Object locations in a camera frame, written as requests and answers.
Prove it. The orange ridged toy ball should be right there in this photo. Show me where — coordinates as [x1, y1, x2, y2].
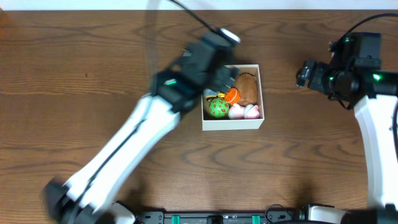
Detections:
[224, 87, 241, 105]

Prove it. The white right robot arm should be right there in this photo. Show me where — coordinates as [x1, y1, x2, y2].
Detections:
[295, 60, 397, 223]

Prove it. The brown plush toy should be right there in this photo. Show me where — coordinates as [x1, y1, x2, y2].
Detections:
[234, 72, 257, 106]

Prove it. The pink toy duck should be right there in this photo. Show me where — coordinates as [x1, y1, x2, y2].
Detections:
[228, 103, 260, 119]

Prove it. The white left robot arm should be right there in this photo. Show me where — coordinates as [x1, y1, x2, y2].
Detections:
[44, 65, 238, 223]

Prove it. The yellow grey toy truck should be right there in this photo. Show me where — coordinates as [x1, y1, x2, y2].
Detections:
[203, 89, 225, 102]

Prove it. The white cardboard box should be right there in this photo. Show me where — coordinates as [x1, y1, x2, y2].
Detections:
[201, 65, 264, 131]

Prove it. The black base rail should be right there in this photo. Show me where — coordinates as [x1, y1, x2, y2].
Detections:
[105, 202, 308, 224]

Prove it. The green numbered ball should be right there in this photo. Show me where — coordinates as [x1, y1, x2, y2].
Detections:
[209, 98, 229, 118]

